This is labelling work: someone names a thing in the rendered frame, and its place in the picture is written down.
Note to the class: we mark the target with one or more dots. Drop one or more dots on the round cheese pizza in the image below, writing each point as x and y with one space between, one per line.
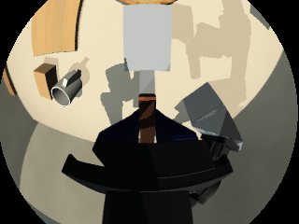
160 2

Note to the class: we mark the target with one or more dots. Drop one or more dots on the grey metal spatula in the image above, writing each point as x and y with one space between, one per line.
147 40

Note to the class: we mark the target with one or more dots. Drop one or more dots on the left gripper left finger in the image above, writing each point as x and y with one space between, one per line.
122 130

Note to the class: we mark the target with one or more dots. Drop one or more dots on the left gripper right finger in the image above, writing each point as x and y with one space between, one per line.
171 130

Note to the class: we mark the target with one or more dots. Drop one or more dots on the brown rectangular block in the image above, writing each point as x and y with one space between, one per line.
46 78

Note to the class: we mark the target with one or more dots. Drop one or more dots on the wooden cutting board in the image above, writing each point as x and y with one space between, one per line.
55 27

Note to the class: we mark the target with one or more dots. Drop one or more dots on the grey mug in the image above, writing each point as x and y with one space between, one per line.
69 88

